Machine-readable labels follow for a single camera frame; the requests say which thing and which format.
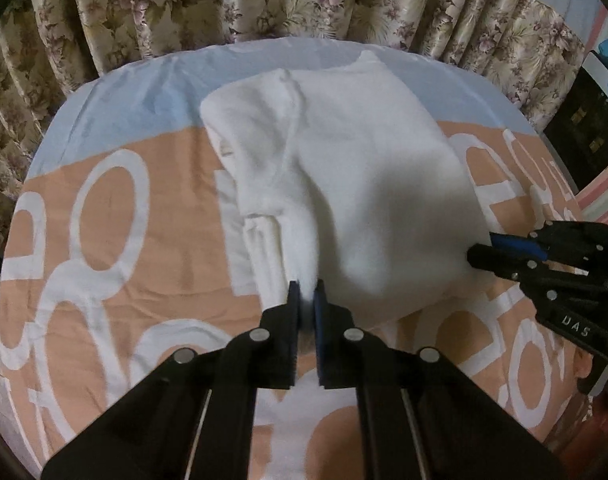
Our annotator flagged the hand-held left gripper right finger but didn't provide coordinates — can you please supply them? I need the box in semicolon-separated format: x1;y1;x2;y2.
314;279;567;480

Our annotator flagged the orange and blue printed bedsheet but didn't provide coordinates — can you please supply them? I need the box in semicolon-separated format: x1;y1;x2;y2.
0;37;592;480

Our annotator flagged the white knit sweater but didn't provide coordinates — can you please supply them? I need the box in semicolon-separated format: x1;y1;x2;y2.
199;50;490;323

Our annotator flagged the floral curtain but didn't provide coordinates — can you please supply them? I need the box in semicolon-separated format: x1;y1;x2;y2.
0;0;587;271

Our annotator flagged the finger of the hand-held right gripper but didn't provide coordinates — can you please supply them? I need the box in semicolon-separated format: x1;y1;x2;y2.
488;231;552;262
466;243;540;282

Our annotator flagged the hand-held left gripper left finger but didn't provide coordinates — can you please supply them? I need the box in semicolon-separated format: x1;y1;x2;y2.
41;280;301;480

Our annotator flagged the white framed black screen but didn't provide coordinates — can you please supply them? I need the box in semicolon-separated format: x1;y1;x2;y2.
542;50;608;193

